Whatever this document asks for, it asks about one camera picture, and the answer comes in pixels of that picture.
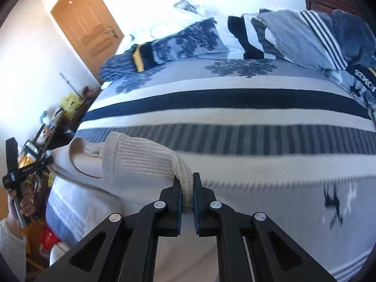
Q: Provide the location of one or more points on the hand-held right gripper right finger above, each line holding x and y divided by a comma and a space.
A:
197, 202

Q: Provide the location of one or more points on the person's left hand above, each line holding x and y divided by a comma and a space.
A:
27, 205

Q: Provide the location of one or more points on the blue striped bed sheet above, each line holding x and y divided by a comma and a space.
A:
249, 158

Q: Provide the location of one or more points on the navy white striped pillow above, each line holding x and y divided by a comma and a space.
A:
249, 35

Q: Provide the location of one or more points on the cream knit sweater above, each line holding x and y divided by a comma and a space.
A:
132, 161

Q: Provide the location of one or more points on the thin black stick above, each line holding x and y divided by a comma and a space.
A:
69, 82

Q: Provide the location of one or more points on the white crumpled duvet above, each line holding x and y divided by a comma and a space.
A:
164, 26

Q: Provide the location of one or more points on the red plastic bag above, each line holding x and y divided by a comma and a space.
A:
48, 236

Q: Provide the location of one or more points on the dark wooden side table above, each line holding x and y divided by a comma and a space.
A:
85, 100

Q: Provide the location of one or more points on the blue floral folded quilt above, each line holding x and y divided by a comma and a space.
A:
182, 44

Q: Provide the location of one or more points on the floral pillow with yellow stripe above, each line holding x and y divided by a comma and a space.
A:
358, 85

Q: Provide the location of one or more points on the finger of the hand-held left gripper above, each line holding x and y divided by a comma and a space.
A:
35, 166
11, 155

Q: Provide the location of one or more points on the wooden door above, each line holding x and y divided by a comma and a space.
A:
85, 20

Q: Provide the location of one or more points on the dark blue cloth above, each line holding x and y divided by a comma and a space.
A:
357, 38

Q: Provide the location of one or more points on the yellow plastic bag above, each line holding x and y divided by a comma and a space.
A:
71, 102

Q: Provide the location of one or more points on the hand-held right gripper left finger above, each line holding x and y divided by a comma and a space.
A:
178, 202

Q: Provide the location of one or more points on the grey garment with white stripes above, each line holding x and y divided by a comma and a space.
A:
302, 38

